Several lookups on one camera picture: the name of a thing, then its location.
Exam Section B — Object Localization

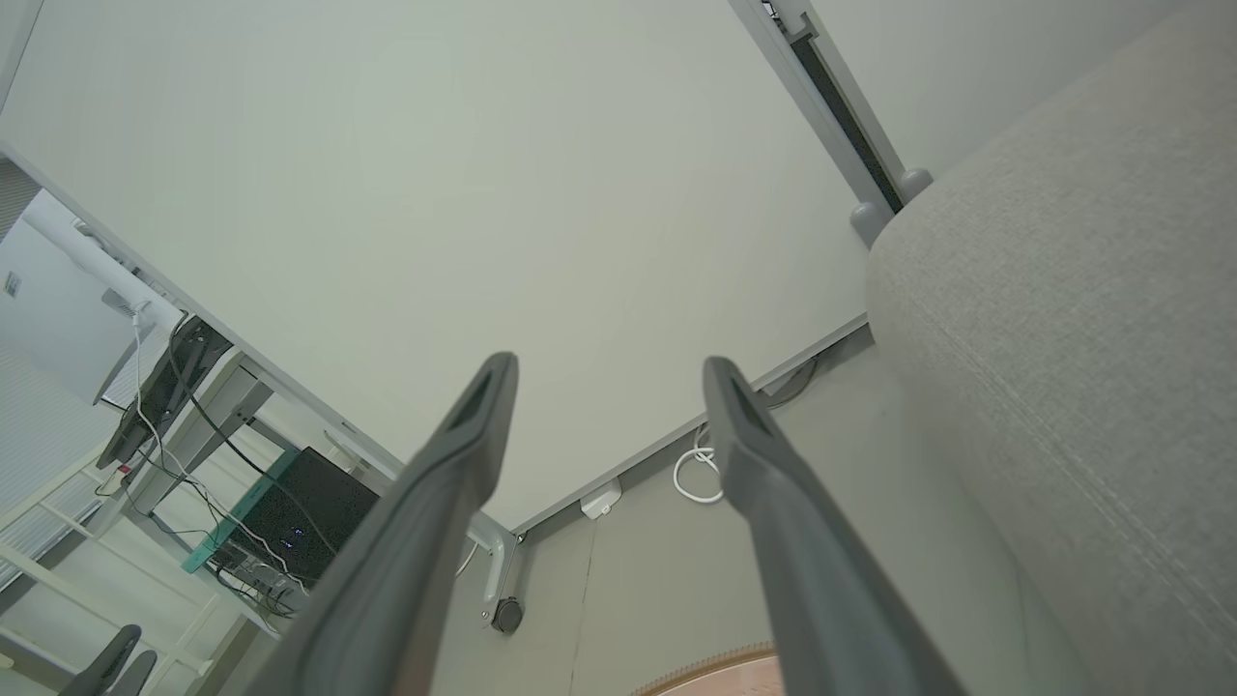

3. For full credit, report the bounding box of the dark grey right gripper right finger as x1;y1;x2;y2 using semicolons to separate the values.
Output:
703;357;967;696

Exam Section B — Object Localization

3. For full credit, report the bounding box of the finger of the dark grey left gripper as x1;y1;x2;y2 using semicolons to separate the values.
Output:
58;623;143;696
106;650;158;696

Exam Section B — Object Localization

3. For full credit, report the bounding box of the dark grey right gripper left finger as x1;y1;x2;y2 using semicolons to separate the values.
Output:
242;352;520;696

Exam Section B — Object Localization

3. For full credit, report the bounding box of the grey fabric sofa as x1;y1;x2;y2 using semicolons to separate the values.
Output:
865;0;1237;696

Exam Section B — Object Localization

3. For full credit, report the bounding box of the white slatted rack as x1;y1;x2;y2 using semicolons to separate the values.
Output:
0;474;252;696

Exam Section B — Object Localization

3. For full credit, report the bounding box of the black computer tower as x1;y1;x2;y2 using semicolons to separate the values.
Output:
215;447;380;591

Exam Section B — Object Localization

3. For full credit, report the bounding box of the beige perforated laundry basket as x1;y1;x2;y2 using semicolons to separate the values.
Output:
633;643;782;696

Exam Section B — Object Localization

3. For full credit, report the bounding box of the teal board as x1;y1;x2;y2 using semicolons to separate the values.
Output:
182;449;301;574

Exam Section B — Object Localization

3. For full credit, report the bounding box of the grey desk leg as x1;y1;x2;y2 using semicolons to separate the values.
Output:
130;362;273;513

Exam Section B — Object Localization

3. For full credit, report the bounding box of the black monitor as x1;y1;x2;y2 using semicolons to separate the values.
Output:
95;317;233;472

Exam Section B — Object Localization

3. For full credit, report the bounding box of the white round pipe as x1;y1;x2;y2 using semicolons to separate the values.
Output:
24;203;185;334

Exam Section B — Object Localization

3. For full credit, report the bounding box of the white partition foot bracket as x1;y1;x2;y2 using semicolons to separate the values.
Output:
467;512;523;629

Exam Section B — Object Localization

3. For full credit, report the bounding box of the white coiled cable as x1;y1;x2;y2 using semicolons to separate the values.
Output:
673;425;726;506

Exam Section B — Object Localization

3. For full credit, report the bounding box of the dark cable along baseboard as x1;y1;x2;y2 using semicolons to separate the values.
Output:
762;356;820;409

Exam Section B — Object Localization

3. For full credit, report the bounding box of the thin black desk cable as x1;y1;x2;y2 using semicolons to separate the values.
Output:
169;324;339;557

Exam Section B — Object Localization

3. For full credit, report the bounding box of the grey metal partition post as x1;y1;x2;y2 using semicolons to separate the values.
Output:
730;0;934;247

